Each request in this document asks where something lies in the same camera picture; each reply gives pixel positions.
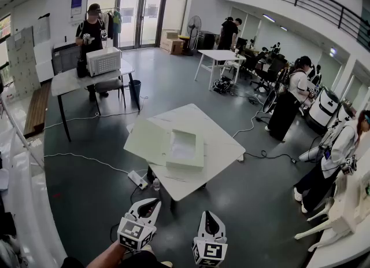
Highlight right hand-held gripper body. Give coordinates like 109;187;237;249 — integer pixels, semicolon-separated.
191;233;228;267

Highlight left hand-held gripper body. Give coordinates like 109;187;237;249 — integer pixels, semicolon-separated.
117;211;157;252

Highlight white A4 paper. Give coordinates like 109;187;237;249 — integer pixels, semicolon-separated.
170;136;198;161

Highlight person's left forearm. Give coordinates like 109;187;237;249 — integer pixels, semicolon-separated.
86;239;128;268

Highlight long white power strip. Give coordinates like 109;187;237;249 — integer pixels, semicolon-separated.
127;170;149;190

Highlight person's legs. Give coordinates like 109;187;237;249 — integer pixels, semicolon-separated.
120;244;174;268

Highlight person's black sleeve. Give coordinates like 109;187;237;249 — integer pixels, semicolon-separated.
60;256;88;268

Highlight white marble low table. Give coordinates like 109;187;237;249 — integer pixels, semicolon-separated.
126;103;246;204

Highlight white curved counter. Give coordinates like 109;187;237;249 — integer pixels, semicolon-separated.
0;127;68;268

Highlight white plastic chair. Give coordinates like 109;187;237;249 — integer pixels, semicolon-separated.
294;171;358;252

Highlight dark blue waste bin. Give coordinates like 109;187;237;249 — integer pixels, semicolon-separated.
128;79;142;100

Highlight grey padded chair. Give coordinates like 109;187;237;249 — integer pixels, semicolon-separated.
94;77;127;109

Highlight wooden bench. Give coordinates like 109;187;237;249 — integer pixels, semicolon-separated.
23;80;52;138

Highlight black floor fan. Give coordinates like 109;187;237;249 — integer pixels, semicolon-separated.
262;67;287;115

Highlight grey marble table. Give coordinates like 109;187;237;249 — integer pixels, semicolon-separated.
51;58;142;142

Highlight white microwave oven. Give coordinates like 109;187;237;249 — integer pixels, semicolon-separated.
86;46;122;78

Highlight black bag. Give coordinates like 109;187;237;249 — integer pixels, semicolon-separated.
76;58;88;78

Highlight white service robot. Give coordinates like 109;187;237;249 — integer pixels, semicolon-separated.
305;86;342;135

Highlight cardboard boxes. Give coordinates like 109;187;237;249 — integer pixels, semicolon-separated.
160;30;185;56

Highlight black office chairs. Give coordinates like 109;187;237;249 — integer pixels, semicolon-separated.
239;45;290;93

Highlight white plain table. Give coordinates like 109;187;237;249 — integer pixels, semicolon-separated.
194;49;247;91

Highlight white patterned cabinet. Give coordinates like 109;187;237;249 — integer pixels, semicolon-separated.
6;26;42;100

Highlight clothes rack with garments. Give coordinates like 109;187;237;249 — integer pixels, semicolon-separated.
99;6;123;48

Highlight black standing fan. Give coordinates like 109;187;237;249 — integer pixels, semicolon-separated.
184;15;202;57

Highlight glass entrance door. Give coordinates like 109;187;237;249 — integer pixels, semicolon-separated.
117;0;169;49

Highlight thin white floor cable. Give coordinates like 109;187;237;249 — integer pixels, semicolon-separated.
43;152;131;175

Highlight black floor cable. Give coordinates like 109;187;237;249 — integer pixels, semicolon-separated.
244;150;299;164

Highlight white power strip cable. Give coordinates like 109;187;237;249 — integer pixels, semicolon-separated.
232;109;264;139

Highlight white looped floor cable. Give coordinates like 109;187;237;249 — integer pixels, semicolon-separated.
43;96;149;131

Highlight tangled black cable bundle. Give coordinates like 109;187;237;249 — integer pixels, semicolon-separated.
212;76;238;96

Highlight blue wall poster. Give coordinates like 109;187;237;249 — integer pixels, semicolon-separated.
70;0;84;17

